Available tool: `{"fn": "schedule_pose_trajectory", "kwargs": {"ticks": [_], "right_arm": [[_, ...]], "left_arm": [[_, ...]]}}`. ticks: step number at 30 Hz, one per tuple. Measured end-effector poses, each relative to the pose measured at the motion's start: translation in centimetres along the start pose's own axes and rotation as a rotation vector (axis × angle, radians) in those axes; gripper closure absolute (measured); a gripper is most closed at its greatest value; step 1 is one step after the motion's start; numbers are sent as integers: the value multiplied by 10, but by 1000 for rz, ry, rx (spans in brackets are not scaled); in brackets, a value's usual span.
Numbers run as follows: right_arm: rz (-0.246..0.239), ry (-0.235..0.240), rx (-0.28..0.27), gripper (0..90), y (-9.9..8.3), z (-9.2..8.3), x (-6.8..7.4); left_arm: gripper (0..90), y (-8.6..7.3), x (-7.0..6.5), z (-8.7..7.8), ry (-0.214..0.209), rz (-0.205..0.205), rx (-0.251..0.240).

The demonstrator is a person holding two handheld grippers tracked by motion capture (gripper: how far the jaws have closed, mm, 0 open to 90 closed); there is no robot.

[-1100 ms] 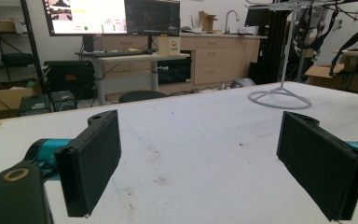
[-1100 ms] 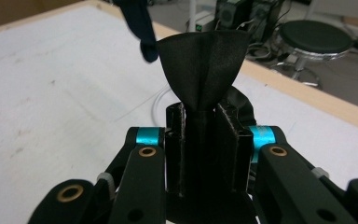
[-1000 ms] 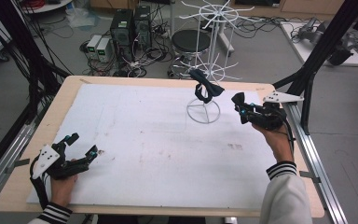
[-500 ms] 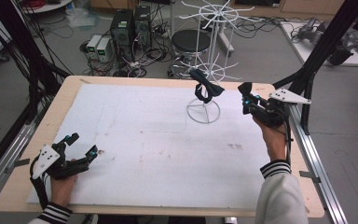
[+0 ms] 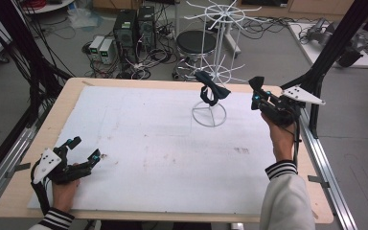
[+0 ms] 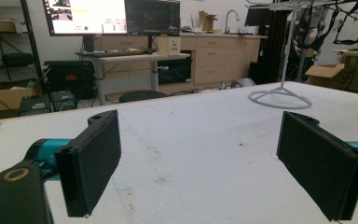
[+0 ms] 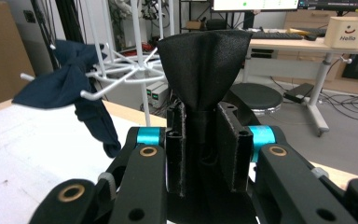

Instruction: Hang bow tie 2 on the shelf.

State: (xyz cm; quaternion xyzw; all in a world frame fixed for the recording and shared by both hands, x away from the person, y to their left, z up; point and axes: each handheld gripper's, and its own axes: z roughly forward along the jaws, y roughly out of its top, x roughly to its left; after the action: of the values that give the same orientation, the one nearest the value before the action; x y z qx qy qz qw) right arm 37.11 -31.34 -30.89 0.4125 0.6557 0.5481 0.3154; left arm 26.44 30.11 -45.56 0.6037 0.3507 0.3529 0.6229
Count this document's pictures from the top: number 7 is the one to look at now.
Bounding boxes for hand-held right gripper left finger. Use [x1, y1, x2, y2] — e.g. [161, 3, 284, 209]
[165, 101, 187, 198]

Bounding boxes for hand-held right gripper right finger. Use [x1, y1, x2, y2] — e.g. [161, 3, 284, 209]
[215, 102, 255, 193]

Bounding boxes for black bow tie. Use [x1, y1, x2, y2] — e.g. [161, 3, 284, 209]
[156, 29, 259, 224]

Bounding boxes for white metal display stand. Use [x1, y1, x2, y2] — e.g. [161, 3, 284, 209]
[20, 0, 177, 127]

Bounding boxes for navy blue bow tie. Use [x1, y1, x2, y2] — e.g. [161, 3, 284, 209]
[11, 39, 122, 159]

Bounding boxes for black round stool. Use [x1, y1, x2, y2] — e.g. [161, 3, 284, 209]
[228, 82, 284, 117]

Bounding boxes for grey power supply unit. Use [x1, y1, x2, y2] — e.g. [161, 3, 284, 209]
[145, 80, 171, 109]

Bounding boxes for black power adapter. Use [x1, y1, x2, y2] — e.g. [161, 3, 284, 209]
[283, 82, 315, 105]

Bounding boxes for black keyboard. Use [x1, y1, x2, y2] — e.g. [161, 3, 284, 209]
[249, 30, 305, 41]

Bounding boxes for light wooden desk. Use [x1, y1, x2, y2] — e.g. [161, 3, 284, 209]
[241, 29, 358, 137]

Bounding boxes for computer monitor with white screen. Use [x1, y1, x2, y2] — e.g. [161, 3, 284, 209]
[212, 0, 300, 12]

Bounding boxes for beige box with smile print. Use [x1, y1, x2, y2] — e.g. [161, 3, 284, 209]
[324, 16, 358, 49]

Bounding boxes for computer monitor with dark screen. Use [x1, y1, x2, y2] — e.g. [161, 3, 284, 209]
[297, 0, 358, 13]

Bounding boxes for large brown cardboard sheet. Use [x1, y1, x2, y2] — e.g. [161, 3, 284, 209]
[0, 1, 35, 110]

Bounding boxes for black floor cables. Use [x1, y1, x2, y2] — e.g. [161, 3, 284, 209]
[319, 91, 358, 122]

